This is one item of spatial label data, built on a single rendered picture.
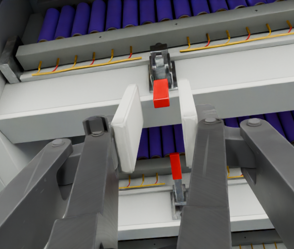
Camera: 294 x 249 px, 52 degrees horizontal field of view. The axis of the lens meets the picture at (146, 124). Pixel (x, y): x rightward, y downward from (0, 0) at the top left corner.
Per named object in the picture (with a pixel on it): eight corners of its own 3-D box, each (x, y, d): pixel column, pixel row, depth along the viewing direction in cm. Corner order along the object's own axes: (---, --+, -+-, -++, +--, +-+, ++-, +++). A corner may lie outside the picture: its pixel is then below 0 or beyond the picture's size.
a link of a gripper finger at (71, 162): (112, 182, 14) (52, 186, 14) (126, 135, 19) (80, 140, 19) (106, 153, 13) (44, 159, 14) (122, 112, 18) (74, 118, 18)
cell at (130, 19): (139, 5, 39) (139, 36, 35) (125, 8, 39) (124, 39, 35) (136, -8, 37) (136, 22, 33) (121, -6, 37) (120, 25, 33)
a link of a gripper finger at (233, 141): (200, 144, 13) (272, 137, 13) (192, 104, 18) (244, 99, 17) (203, 173, 14) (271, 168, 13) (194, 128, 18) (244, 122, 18)
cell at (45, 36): (63, 19, 40) (55, 51, 36) (49, 21, 40) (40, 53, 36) (57, 6, 38) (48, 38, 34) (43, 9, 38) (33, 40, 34)
